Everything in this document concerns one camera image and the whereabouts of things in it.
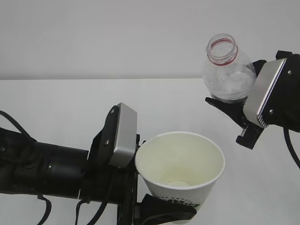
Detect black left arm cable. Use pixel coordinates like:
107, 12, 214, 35
0, 110, 113, 225

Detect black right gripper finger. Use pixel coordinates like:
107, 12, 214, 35
205, 97, 248, 128
251, 60, 267, 77

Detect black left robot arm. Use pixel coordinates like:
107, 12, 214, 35
0, 129, 196, 225

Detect clear plastic water bottle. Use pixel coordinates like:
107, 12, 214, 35
202, 33, 256, 104

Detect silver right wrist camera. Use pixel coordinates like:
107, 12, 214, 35
243, 58, 286, 128

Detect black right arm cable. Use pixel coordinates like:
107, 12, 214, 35
282, 126, 300, 169

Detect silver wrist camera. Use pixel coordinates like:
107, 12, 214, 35
243, 58, 286, 128
109, 103, 137, 168

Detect white paper cup green logo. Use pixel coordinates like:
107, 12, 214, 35
135, 131, 225, 210

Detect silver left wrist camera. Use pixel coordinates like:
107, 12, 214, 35
109, 103, 137, 168

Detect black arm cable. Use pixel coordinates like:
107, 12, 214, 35
0, 110, 113, 225
282, 126, 300, 169

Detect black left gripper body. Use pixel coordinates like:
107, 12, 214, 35
78, 133, 147, 225

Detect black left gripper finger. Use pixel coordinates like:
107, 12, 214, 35
135, 194, 196, 225

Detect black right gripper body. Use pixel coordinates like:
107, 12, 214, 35
235, 50, 300, 150

